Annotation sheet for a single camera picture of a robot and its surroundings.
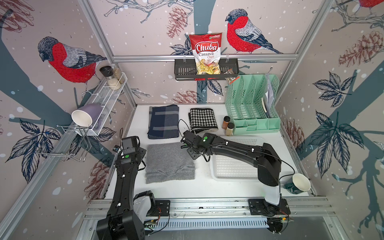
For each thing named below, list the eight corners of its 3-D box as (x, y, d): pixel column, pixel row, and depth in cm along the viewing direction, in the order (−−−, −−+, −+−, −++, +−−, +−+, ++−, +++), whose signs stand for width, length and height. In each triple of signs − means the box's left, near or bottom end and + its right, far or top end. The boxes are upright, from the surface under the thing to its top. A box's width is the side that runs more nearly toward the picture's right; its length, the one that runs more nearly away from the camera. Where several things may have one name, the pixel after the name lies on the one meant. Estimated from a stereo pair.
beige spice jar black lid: (226, 135, 102) (227, 129, 96) (225, 129, 106) (226, 122, 100) (232, 135, 102) (235, 129, 96) (231, 129, 106) (233, 122, 100)
